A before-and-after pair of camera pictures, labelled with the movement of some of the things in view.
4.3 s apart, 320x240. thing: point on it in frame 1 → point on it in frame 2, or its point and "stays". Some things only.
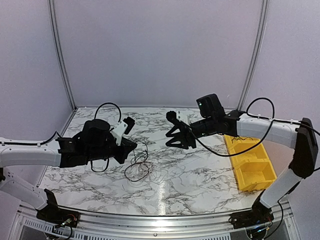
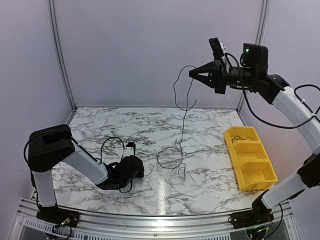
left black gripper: [126, 149] → [140, 174]
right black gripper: [183, 141] → [219, 81]
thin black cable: [239, 138] stays
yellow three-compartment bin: [252, 170] stays
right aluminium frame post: [258, 52] stays
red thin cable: [137, 162] → [184, 169]
